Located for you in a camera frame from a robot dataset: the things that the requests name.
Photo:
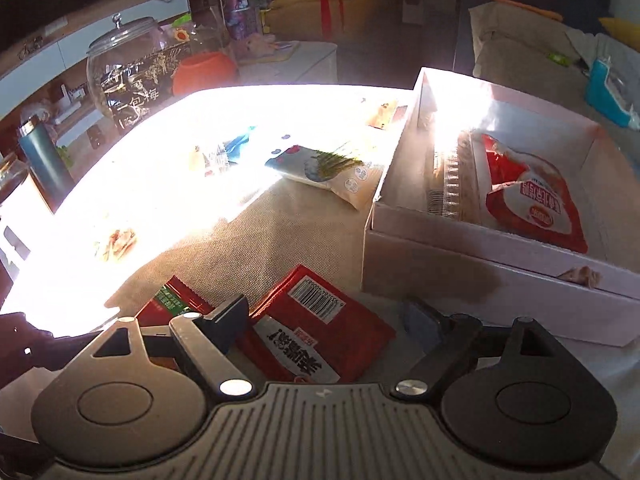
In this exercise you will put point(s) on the yellow gift with red ribbon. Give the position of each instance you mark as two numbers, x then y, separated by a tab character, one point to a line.
310	5

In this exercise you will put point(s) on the white blue snack packet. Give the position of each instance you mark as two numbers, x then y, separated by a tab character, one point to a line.
325	170

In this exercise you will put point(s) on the colourful toy bottle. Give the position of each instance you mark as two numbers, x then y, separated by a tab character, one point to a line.
241	10

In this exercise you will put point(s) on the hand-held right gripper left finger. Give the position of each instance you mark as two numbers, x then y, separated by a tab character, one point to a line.
235	312

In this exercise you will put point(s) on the blue small packet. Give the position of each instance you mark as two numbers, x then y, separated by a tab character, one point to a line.
240	142

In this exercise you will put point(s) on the pink plush toy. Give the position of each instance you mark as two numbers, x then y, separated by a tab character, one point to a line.
256	44

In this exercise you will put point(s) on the white side table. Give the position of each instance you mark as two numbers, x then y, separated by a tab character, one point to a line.
305	62

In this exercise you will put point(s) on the red white snack packet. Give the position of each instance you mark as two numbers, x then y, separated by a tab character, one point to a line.
540	205

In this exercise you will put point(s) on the blue thermos bottle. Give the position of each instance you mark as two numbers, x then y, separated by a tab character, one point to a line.
45	165

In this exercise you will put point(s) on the small pale snack packet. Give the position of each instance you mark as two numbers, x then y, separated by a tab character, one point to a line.
115	244

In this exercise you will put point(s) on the beige sofa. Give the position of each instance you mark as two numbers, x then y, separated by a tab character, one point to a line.
520	45

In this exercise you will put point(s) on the small green object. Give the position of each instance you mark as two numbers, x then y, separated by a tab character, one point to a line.
557	58

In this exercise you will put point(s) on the orange bowl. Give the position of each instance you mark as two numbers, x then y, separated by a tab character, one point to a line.
202	72

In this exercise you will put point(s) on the yellow pillow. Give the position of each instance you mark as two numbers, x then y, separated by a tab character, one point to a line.
622	32

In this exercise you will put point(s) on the white cardboard box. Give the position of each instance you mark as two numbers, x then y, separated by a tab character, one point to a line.
450	290

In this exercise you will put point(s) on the glass jar with lid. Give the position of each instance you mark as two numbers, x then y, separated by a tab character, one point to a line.
130	75

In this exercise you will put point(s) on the red green snack packet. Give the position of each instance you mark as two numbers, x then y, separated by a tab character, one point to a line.
172	300

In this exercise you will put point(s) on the clear small snack packet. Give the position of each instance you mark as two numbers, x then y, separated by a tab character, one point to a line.
210	160

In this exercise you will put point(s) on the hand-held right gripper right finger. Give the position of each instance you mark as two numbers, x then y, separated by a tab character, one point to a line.
417	317

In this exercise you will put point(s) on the blue tissue pack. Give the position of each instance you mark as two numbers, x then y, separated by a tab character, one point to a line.
607	95

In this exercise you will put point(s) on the orange stick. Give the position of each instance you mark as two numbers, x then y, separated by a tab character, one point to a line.
525	6

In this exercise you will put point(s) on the red barcode snack packet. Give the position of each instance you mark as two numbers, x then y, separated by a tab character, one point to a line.
320	320

